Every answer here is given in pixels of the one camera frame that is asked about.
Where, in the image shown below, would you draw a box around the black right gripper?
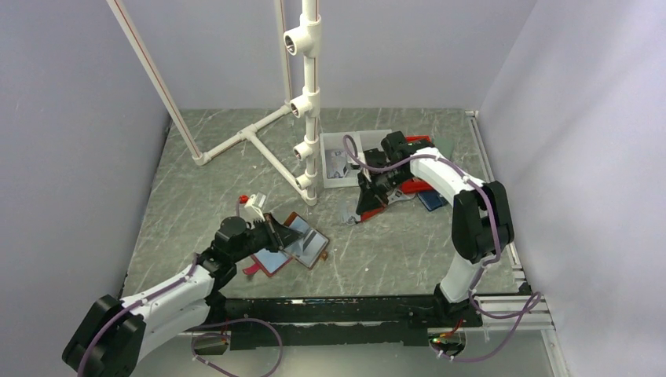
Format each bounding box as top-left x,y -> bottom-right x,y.
356,165 -> 415,215

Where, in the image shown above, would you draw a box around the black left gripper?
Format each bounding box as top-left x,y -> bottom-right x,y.
231,211 -> 303,263

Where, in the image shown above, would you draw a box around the brown leather card holder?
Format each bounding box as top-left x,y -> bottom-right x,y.
284,212 -> 330,269

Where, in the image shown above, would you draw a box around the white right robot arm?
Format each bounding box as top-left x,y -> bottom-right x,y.
342,131 -> 514,326

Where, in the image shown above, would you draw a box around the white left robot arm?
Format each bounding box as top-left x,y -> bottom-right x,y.
61,213 -> 303,376

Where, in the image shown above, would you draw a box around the blue leather card holder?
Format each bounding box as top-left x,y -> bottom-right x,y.
416,190 -> 448,212

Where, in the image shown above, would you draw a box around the red plastic bin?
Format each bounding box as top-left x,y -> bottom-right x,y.
399,135 -> 434,194

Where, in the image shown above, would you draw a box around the silver items in bin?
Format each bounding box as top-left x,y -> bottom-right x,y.
324,149 -> 349,179

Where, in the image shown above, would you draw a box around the white two-compartment bin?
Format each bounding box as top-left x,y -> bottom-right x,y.
320,129 -> 392,189

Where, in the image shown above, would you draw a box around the red handled adjustable wrench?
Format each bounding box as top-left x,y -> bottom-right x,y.
357,189 -> 411,224

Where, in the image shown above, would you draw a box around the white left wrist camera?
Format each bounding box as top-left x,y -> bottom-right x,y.
236,192 -> 267,221

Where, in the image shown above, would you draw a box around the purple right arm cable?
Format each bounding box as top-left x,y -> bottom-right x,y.
342,135 -> 544,364

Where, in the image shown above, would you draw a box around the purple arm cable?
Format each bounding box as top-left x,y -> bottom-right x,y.
76,199 -> 284,377
342,135 -> 544,364

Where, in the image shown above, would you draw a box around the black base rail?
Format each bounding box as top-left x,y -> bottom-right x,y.
195,294 -> 483,350

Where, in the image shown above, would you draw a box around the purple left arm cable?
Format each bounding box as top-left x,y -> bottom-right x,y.
76,199 -> 284,377

